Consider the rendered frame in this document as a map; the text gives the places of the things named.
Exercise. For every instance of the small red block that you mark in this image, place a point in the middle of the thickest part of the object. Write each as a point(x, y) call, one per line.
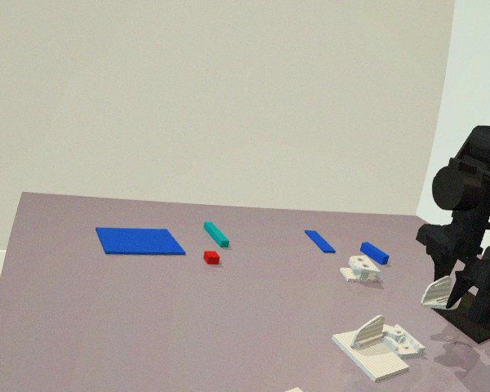
point(211, 258)

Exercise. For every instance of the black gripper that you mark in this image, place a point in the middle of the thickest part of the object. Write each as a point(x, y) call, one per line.
point(476, 271)

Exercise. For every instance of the blue flat plate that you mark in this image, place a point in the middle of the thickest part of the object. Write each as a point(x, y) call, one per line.
point(128, 241)

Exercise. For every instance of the teal rectangular bar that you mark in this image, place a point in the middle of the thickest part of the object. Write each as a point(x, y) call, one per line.
point(221, 240)

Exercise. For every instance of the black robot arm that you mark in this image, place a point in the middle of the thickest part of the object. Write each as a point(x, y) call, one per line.
point(464, 185)

